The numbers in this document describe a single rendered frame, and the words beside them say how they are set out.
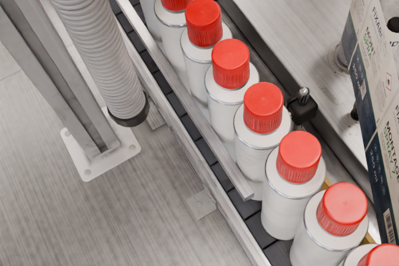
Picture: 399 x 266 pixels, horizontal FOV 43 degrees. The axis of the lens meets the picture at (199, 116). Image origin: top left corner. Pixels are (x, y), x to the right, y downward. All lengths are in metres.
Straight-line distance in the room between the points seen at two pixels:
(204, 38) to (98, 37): 0.17
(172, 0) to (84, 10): 0.21
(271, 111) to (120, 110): 0.12
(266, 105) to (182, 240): 0.28
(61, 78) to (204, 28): 0.17
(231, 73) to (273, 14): 0.29
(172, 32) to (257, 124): 0.16
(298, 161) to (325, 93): 0.27
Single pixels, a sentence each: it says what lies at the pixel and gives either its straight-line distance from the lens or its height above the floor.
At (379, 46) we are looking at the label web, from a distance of 0.52.
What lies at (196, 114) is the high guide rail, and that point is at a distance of 0.55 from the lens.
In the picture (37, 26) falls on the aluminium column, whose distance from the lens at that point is 0.46.
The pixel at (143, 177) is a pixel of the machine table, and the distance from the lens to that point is 0.67.
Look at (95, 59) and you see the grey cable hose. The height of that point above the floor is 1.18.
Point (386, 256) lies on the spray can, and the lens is 0.39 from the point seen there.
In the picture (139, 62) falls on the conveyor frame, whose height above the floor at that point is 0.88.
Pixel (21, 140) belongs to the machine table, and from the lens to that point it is 0.75.
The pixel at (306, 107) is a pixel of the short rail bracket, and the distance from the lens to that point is 0.60.
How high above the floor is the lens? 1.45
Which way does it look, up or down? 63 degrees down
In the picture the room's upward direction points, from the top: 11 degrees counter-clockwise
